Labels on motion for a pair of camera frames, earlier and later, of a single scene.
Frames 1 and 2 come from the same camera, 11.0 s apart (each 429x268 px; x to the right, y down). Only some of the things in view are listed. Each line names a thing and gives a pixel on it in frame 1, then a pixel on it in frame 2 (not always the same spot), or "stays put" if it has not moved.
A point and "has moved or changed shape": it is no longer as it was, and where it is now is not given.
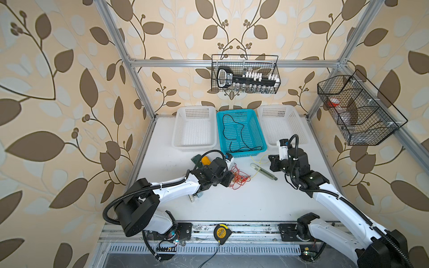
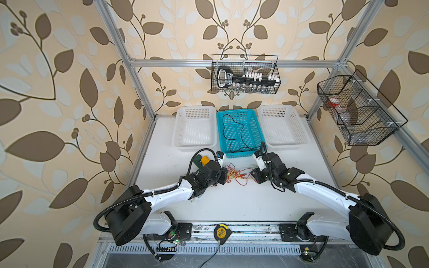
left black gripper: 226,175 stays put
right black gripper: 276,162 to 258,174
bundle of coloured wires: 239,177 has moved or changed shape
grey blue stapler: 192,196 stays put
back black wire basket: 245,73 stays put
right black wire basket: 364,117 stays put
